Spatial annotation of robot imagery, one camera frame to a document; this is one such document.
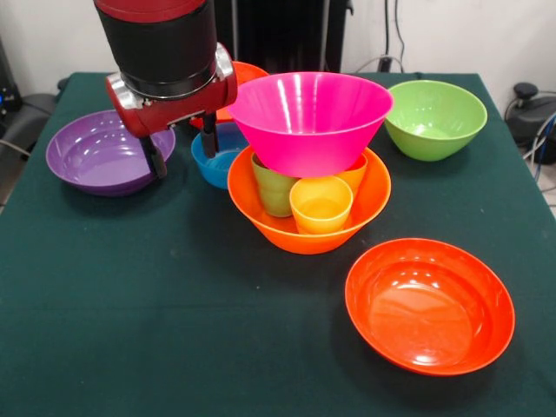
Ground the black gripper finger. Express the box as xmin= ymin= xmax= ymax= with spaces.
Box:
xmin=201 ymin=112 xmax=218 ymax=160
xmin=138 ymin=135 xmax=169 ymax=180

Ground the blue plastic bowl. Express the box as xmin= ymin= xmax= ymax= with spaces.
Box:
xmin=190 ymin=122 xmax=251 ymax=190

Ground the black hanging cable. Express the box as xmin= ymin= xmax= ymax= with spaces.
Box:
xmin=377 ymin=0 xmax=408 ymax=73

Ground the green plastic cup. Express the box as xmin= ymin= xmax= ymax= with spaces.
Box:
xmin=250 ymin=152 xmax=301 ymax=218

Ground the purple plastic bowl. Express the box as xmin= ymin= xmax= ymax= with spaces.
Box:
xmin=45 ymin=109 xmax=176 ymax=197

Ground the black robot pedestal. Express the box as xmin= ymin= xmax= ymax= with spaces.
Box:
xmin=212 ymin=0 xmax=354 ymax=74

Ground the yellow plastic cup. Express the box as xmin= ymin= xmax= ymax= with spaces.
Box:
xmin=289 ymin=175 xmax=354 ymax=235

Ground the black computer tower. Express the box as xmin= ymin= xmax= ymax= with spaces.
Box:
xmin=0 ymin=34 xmax=23 ymax=127

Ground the blue cable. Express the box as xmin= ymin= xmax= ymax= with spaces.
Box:
xmin=532 ymin=110 xmax=556 ymax=166

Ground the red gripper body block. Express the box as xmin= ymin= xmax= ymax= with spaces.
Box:
xmin=105 ymin=42 xmax=239 ymax=139

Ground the dark green table cloth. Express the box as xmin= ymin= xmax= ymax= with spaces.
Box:
xmin=0 ymin=71 xmax=556 ymax=417

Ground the grey cable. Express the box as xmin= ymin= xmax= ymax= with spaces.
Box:
xmin=0 ymin=137 xmax=32 ymax=158

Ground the orange plastic bowl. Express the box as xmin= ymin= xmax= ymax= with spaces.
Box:
xmin=227 ymin=145 xmax=393 ymax=255

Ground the green plastic bowl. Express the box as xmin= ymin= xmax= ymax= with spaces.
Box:
xmin=383 ymin=79 xmax=488 ymax=162

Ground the orange plastic cup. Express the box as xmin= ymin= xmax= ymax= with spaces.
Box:
xmin=336 ymin=154 xmax=368 ymax=199

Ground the pink plastic bowl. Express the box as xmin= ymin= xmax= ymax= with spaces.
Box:
xmin=226 ymin=71 xmax=395 ymax=179

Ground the red plastic bowl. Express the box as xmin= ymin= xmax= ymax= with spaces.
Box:
xmin=344 ymin=237 xmax=516 ymax=376
xmin=189 ymin=60 xmax=270 ymax=130

